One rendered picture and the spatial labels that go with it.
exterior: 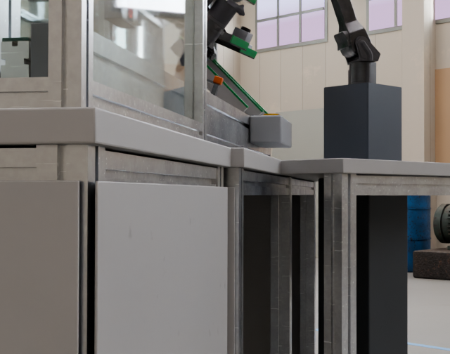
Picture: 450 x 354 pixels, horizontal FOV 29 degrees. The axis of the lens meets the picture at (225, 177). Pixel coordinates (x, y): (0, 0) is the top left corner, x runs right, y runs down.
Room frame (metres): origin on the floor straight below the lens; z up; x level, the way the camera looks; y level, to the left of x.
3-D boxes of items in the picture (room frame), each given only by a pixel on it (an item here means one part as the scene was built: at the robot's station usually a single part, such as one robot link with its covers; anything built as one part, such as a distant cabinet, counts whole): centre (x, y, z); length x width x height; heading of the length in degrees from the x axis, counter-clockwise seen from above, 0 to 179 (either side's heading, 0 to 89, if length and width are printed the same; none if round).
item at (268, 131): (1.98, -0.11, 0.93); 0.21 x 0.07 x 0.06; 170
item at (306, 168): (2.23, -0.31, 0.84); 0.90 x 0.70 x 0.03; 133
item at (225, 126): (1.81, -0.01, 0.91); 0.89 x 0.06 x 0.11; 170
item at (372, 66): (2.19, -0.34, 1.09); 0.07 x 0.07 x 0.06; 43
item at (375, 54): (2.18, -0.34, 1.15); 0.09 x 0.07 x 0.06; 16
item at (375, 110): (2.19, -0.35, 0.96); 0.14 x 0.14 x 0.20; 43
